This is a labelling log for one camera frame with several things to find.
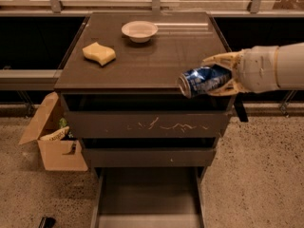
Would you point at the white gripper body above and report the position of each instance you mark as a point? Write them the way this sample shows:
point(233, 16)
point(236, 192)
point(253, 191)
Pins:
point(257, 69)

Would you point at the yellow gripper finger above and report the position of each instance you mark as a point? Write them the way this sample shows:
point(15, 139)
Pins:
point(225, 86)
point(228, 60)

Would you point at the blue pepsi can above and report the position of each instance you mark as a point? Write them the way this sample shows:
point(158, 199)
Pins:
point(203, 79)

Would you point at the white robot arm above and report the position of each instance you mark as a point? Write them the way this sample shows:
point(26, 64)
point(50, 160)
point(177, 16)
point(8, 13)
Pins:
point(289, 67)

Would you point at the dark grey drawer cabinet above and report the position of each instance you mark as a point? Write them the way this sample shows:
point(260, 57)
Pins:
point(182, 41)

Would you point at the middle grey drawer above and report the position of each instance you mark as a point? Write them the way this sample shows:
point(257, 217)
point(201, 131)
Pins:
point(149, 152)

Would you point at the top grey drawer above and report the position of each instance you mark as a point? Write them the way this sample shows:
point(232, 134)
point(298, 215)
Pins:
point(94, 116)

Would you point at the open bottom grey drawer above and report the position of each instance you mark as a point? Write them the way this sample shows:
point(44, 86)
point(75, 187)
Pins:
point(148, 197)

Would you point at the white ceramic bowl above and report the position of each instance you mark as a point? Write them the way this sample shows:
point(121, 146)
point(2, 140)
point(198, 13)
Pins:
point(139, 31)

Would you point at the yellow sponge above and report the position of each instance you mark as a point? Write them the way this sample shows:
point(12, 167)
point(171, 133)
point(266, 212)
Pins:
point(100, 54)

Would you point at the open cardboard box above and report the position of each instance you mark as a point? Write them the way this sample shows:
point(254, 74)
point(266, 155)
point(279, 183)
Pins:
point(48, 127)

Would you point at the black object on floor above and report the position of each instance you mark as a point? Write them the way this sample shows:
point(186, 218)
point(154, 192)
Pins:
point(47, 222)

